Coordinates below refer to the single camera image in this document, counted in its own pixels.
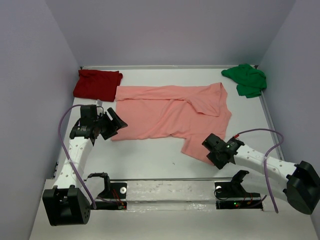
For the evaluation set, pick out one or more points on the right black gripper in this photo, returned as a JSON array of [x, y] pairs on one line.
[[219, 164]]

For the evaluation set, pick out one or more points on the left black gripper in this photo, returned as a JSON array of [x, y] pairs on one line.
[[115, 124]]

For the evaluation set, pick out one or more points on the pink t shirt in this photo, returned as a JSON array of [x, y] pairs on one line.
[[191, 113]]

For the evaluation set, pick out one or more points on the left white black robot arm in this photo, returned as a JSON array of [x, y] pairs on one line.
[[73, 195]]

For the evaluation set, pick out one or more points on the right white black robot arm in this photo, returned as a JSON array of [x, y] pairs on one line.
[[296, 183]]

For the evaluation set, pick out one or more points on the red folded t shirt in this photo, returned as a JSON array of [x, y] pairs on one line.
[[97, 84]]

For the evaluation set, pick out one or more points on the green crumpled t shirt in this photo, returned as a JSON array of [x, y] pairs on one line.
[[250, 81]]

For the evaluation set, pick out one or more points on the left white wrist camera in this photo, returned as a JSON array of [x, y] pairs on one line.
[[99, 102]]

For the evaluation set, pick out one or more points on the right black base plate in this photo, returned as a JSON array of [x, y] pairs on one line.
[[232, 196]]

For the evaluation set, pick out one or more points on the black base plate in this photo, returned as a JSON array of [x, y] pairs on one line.
[[232, 196], [111, 195]]

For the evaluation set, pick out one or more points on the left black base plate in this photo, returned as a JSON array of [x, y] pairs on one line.
[[111, 195]]

